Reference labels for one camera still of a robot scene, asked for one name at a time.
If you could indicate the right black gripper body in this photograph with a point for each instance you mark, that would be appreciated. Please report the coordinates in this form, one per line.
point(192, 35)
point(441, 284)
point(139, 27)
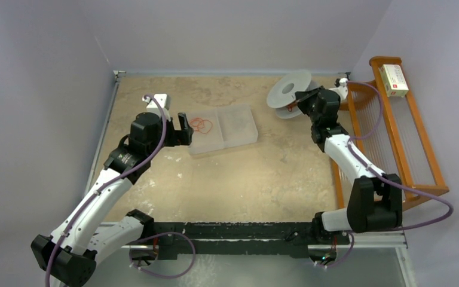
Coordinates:
point(307, 104)

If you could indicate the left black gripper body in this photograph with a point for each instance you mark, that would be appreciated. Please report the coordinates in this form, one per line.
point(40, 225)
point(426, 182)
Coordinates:
point(175, 137)

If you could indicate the grey plastic cable spool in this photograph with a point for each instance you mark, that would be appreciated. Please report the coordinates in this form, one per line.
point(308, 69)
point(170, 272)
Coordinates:
point(282, 95)

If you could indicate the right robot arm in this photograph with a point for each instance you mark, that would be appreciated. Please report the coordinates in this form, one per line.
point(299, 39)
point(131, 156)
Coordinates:
point(375, 202)

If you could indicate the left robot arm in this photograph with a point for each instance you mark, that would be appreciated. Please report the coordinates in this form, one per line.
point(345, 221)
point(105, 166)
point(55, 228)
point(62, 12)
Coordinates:
point(70, 254)

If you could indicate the translucent plastic divided tray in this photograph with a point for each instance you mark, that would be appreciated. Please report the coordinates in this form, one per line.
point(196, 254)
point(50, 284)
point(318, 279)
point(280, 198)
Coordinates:
point(221, 128)

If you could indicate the orange wooden rack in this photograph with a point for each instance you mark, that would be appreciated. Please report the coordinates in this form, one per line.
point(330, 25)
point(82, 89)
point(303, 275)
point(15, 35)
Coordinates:
point(400, 144)

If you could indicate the white box red label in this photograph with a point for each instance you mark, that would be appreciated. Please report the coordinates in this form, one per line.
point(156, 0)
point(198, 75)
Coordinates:
point(394, 81)

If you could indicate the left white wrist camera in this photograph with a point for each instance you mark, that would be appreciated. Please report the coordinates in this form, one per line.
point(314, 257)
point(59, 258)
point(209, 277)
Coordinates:
point(158, 104)

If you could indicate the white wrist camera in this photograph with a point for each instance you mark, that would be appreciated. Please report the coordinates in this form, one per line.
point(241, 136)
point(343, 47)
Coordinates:
point(342, 88)
point(158, 104)

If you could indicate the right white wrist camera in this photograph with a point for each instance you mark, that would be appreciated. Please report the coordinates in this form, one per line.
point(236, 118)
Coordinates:
point(342, 88)

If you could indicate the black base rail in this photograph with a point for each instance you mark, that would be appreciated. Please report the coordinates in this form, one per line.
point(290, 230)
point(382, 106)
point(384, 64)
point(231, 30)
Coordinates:
point(295, 239)

